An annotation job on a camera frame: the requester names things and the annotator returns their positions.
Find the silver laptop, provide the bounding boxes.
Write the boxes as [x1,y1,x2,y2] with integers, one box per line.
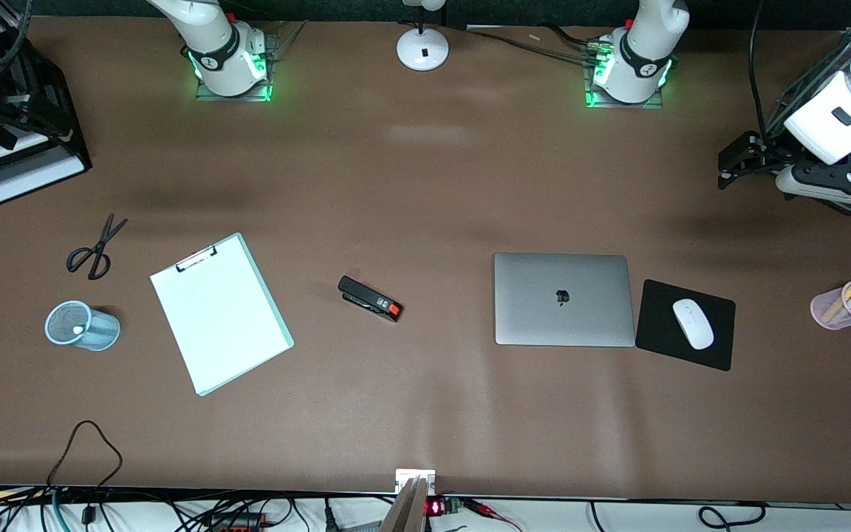
[493,252,637,348]

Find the black document tray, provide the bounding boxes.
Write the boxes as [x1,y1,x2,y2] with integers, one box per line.
[0,0,94,207]

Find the yellow highlighter pen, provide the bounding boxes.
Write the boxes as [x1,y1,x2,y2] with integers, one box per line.
[821,276,851,324]

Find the pink mesh pen cup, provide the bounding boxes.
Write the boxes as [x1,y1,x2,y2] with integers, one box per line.
[810,279,851,331]

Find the black scissors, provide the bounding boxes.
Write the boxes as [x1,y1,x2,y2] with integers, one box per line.
[66,213,129,281]

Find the white computer mouse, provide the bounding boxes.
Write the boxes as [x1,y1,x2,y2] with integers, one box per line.
[672,298,715,351]

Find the black mouse pad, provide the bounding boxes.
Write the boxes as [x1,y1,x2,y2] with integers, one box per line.
[635,279,736,372]

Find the blue mesh pen cup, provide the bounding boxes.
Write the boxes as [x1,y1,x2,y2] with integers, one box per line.
[44,300,122,352]

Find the teal clipboard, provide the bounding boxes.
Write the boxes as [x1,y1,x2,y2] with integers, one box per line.
[149,232,295,398]

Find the white round lamp base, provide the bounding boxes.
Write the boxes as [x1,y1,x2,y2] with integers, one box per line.
[396,0,451,72]

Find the black stapler with red end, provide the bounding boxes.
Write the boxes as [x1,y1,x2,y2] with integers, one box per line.
[337,275,404,323]

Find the grey usb hub orange ports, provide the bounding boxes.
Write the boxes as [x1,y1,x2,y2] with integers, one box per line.
[210,513,273,532]

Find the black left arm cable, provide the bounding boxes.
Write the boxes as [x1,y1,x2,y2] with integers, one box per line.
[747,0,770,137]

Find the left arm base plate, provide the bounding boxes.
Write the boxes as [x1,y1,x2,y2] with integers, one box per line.
[583,43,669,111]

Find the black cable loop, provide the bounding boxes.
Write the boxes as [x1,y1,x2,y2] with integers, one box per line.
[46,420,124,490]

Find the green cable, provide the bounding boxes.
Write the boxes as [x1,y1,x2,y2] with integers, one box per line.
[50,489,72,532]

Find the aluminium profile post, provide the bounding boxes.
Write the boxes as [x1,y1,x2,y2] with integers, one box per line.
[380,468,438,532]

